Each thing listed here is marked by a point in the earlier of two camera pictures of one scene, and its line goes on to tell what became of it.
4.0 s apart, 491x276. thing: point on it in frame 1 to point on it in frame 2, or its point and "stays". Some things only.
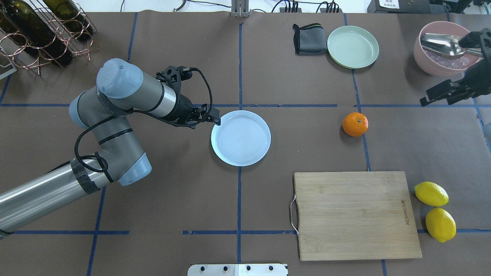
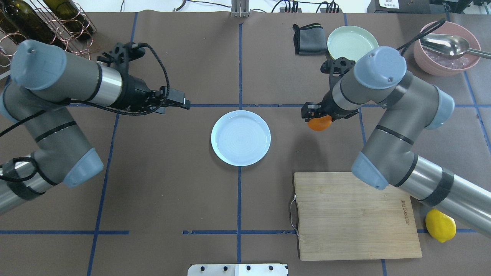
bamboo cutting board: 347,216 stays
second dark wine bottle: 68,14 stays
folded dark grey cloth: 310,40 stays
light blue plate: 243,138 stays
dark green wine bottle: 21,20 stays
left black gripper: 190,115 to 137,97
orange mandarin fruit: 355,124 to 320,124
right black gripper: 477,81 to 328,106
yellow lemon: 440,224 stays
